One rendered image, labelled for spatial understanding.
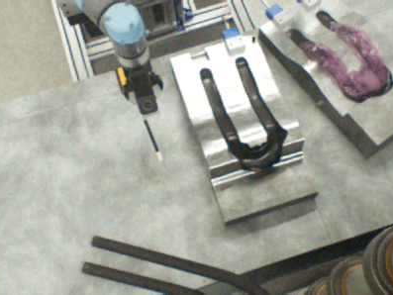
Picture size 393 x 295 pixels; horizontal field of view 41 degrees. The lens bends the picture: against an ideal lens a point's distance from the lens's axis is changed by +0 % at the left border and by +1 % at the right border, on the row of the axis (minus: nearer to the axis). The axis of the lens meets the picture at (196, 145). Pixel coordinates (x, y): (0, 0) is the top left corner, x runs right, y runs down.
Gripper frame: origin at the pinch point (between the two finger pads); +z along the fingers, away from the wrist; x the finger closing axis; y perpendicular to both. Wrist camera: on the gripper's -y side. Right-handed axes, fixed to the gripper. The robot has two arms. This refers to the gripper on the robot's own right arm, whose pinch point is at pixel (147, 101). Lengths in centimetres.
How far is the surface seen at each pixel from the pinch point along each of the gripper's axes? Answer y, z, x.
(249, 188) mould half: -29.2, 8.9, -19.2
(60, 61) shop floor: 84, 95, 33
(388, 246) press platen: -60, -60, -22
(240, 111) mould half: -8.3, 5.9, -23.7
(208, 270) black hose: -46.8, 4.1, -1.9
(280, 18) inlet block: 17.1, 6.8, -45.3
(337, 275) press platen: -59, -34, -21
